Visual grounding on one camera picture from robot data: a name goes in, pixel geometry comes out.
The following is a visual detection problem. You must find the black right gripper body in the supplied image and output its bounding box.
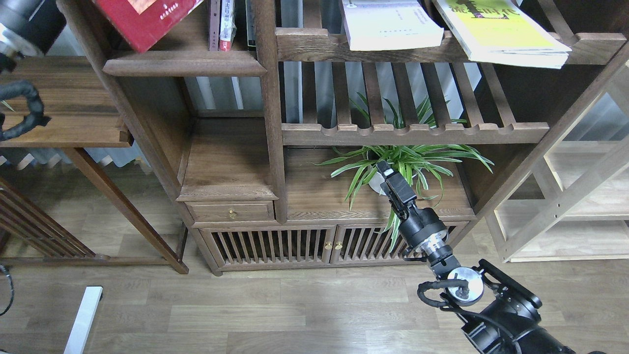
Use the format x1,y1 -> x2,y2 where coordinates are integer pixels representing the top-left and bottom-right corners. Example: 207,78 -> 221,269
384,176 -> 418,220

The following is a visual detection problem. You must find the dark slatted wooden rack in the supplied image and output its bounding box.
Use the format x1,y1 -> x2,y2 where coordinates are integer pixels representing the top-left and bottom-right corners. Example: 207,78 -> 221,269
0,179 -> 103,266

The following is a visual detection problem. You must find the slatted cabinet door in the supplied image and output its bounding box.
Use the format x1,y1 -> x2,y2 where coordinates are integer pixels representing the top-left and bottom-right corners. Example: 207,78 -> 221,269
201,226 -> 336,271
332,222 -> 470,266

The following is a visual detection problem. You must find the white book on shelf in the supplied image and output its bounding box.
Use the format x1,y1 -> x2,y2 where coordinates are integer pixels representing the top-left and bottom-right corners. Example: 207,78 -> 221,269
340,0 -> 443,51

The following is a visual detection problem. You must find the black cable on floor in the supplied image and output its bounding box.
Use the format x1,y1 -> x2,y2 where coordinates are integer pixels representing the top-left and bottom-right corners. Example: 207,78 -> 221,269
0,265 -> 15,318

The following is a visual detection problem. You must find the light wooden shelf unit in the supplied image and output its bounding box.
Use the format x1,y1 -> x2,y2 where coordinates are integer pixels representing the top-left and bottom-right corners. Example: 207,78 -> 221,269
486,63 -> 629,262

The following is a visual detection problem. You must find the left slatted cabinet door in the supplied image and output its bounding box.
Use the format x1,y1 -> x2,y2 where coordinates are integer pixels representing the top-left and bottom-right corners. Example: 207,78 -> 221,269
201,226 -> 336,271

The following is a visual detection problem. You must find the yellow green book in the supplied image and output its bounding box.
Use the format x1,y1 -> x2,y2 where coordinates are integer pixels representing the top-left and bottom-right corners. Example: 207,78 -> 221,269
433,0 -> 571,69

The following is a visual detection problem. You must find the white plant pot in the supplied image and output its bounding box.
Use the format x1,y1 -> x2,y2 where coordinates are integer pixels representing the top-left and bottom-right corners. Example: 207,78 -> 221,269
369,168 -> 386,196

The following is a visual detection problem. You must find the dark wooden bookshelf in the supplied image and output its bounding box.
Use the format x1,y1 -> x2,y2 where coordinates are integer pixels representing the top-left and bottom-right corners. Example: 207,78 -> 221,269
57,0 -> 628,275

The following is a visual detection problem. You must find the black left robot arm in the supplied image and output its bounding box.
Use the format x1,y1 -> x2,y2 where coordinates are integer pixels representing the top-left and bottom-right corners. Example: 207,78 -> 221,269
0,0 -> 66,141

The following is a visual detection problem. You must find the dark wooden side table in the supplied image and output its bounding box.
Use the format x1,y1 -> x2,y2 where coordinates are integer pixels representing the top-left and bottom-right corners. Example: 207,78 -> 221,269
1,56 -> 189,274

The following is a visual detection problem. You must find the red white upright book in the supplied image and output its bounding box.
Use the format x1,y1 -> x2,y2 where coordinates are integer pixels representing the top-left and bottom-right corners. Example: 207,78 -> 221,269
219,0 -> 236,52

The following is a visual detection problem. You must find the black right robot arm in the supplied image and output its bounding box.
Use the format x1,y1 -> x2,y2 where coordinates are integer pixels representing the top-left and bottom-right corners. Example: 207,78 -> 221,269
377,161 -> 572,354

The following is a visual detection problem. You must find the green spider plant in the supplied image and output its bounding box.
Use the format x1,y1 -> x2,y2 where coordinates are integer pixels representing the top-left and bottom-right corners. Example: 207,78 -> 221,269
314,91 -> 496,251

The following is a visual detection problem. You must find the white metal leg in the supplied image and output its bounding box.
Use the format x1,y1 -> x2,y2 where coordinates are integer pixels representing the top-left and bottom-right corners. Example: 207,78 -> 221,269
63,286 -> 103,354

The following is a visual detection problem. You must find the right slatted cabinet door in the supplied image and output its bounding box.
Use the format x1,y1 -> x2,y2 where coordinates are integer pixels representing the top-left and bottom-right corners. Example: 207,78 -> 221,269
332,222 -> 470,266

